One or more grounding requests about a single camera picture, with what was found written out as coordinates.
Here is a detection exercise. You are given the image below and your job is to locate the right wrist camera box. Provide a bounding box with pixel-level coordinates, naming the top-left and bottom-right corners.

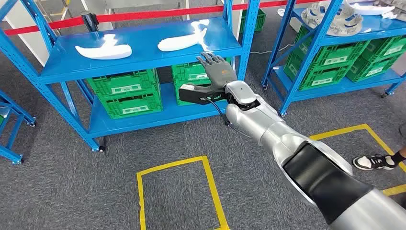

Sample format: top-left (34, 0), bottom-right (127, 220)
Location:
top-left (178, 83), bottom-right (229, 106)

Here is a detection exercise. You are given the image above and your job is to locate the grey round metal part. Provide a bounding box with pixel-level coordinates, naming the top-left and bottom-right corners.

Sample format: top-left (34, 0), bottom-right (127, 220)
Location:
top-left (300, 3), bottom-right (364, 37)

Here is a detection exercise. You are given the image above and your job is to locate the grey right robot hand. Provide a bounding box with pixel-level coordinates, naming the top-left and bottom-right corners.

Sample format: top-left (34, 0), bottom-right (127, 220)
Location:
top-left (190, 51), bottom-right (238, 95)

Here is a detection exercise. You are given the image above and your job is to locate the blue metal shelf rack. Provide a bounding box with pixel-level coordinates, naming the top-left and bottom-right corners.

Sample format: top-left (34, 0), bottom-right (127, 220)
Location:
top-left (261, 0), bottom-right (406, 117)
top-left (0, 90), bottom-right (36, 165)
top-left (0, 0), bottom-right (261, 153)

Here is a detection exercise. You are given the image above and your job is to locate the white cabinet panel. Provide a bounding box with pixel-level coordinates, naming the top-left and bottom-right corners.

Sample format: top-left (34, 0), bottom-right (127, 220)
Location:
top-left (4, 0), bottom-right (53, 67)

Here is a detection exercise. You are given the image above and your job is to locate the person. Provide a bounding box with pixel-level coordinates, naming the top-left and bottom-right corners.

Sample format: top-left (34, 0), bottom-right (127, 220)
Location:
top-left (352, 144), bottom-right (406, 172)

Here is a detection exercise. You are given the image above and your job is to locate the white curved plastic part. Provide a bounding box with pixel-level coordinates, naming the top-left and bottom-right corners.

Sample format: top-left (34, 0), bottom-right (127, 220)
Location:
top-left (346, 0), bottom-right (395, 16)
top-left (75, 44), bottom-right (133, 60)
top-left (157, 28), bottom-right (208, 52)

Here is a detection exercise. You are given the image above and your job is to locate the black stanchion post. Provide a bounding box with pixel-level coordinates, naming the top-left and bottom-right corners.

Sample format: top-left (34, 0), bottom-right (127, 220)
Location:
top-left (80, 11), bottom-right (100, 33)

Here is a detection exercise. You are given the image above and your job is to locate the red barrier belt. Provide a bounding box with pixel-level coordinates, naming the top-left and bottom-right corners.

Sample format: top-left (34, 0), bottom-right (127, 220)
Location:
top-left (3, 0), bottom-right (321, 36)

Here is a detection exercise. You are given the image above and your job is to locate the white floor cable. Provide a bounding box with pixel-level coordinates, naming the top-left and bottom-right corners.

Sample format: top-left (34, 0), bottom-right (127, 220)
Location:
top-left (249, 43), bottom-right (295, 55)

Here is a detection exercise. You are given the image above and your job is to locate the white table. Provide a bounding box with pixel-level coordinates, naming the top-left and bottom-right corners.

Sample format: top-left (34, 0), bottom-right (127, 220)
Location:
top-left (80, 0), bottom-right (191, 32)

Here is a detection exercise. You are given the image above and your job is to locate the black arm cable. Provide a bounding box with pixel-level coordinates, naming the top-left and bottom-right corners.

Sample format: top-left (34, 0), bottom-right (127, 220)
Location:
top-left (203, 96), bottom-right (253, 138)

